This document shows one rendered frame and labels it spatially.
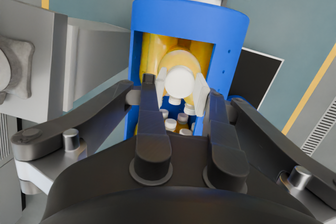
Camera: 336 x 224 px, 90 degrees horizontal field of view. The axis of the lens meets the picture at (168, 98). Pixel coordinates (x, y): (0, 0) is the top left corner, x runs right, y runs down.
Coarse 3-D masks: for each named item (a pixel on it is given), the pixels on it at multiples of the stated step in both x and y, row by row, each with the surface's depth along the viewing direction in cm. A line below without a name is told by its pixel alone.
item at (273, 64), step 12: (240, 60) 137; (252, 60) 136; (264, 60) 136; (276, 60) 135; (240, 72) 140; (252, 72) 139; (264, 72) 139; (276, 72) 139; (240, 84) 144; (252, 84) 143; (264, 84) 142; (252, 96) 147; (264, 96) 146
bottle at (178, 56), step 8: (176, 48) 30; (184, 48) 31; (168, 56) 25; (176, 56) 24; (184, 56) 24; (192, 56) 26; (160, 64) 26; (168, 64) 24; (176, 64) 24; (184, 64) 24; (192, 64) 24; (192, 72) 23; (200, 72) 26
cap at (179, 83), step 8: (168, 72) 22; (176, 72) 21; (184, 72) 21; (168, 80) 21; (176, 80) 21; (184, 80) 21; (192, 80) 21; (168, 88) 22; (176, 88) 22; (184, 88) 21; (192, 88) 21; (176, 96) 22; (184, 96) 22
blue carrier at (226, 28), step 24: (144, 0) 33; (168, 0) 30; (192, 0) 29; (144, 24) 34; (168, 24) 31; (192, 24) 30; (216, 24) 31; (240, 24) 33; (216, 48) 33; (240, 48) 38; (216, 72) 35; (168, 96) 65; (192, 120) 64
